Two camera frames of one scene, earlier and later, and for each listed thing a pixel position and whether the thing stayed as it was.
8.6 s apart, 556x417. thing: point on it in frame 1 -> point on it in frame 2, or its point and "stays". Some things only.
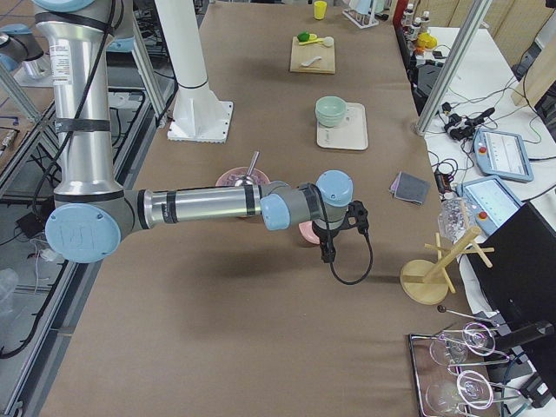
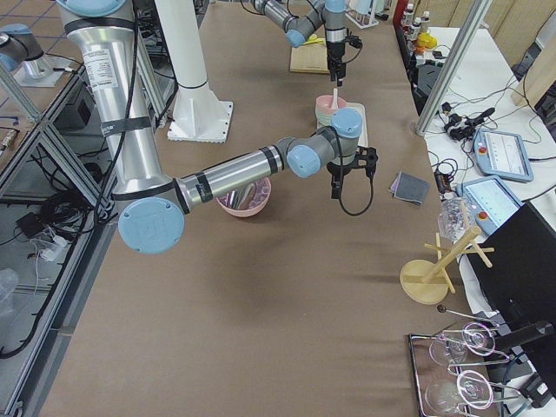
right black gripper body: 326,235 -> 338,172
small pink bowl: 307,230 -> 325,103
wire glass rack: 446,369 stays
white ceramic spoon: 309,62 -> 335,105
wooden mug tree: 426,281 stays
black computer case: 522,279 stays
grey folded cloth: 410,188 stays
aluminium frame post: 473,20 stays
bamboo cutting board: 301,54 stays
